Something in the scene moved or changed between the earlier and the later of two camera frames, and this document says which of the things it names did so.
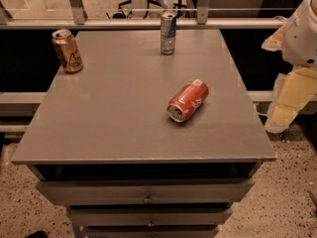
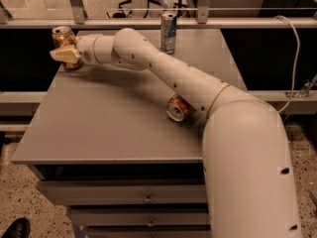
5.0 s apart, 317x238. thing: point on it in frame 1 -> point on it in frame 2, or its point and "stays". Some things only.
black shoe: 38,234 -> 19,228
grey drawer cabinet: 138,144 stays
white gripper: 301,40 -> 85,49
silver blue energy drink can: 168,22 stays
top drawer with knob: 149,191 stays
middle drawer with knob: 149,216 stays
